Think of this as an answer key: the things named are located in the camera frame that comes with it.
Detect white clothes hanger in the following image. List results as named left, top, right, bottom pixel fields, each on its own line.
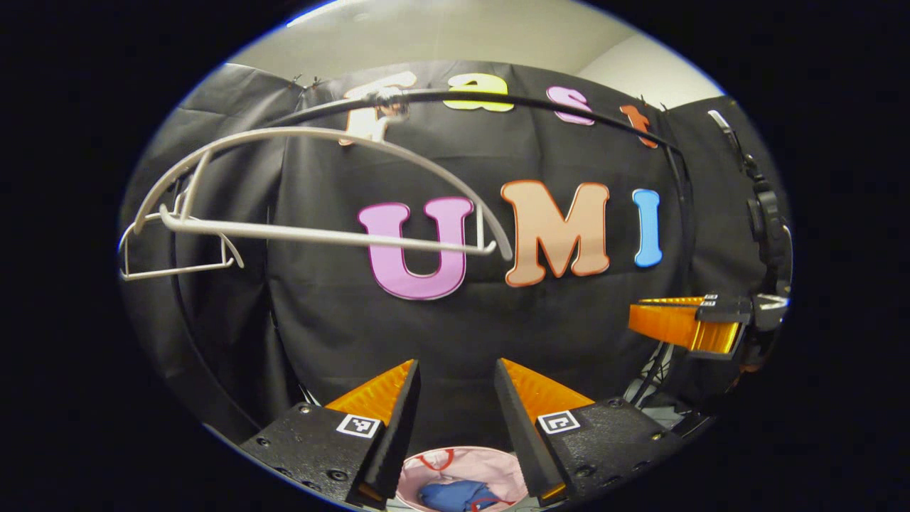
left=117, top=188, right=246, bottom=282
left=134, top=127, right=513, bottom=260

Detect pink laundry hamper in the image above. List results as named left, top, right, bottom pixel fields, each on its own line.
left=396, top=447, right=530, bottom=512

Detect black cables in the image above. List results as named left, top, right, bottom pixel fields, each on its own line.
left=624, top=341, right=673, bottom=407

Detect blue corduroy jacket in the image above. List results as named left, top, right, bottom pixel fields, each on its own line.
left=418, top=480, right=502, bottom=512

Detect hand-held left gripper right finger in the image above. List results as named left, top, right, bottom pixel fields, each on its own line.
left=494, top=358, right=685, bottom=507

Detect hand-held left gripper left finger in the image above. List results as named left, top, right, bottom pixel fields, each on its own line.
left=238, top=359, right=422, bottom=509

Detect black clothes rack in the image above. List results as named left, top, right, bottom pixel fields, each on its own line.
left=171, top=87, right=694, bottom=442

